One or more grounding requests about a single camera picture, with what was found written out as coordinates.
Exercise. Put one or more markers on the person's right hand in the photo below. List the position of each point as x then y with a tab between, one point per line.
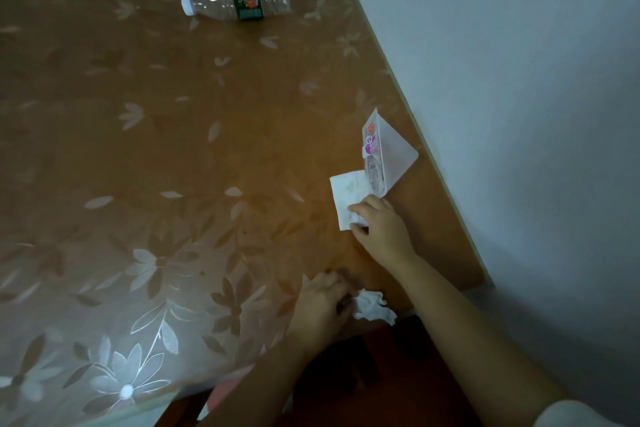
385	234

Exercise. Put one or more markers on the person's left hand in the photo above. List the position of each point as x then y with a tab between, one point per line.
317	306

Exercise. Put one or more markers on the person's left fingers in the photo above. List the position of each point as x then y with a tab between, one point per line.
345	289

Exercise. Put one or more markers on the person's right thumb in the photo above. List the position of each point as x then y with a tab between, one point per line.
361	228

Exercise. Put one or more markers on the white tissue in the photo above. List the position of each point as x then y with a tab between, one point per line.
345	194
372	309

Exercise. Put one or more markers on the person's right forearm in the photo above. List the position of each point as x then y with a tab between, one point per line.
470	341

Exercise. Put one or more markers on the person's left forearm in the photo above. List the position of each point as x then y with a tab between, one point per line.
265	386

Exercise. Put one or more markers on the white plastic tissue packet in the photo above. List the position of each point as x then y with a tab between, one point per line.
395	154

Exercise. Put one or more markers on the floral transparent tablecloth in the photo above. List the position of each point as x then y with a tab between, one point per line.
175	156

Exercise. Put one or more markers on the white shirt sleeve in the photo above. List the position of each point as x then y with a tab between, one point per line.
575	416

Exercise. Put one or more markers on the clear plastic bottle green label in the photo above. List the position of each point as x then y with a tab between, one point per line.
220	1

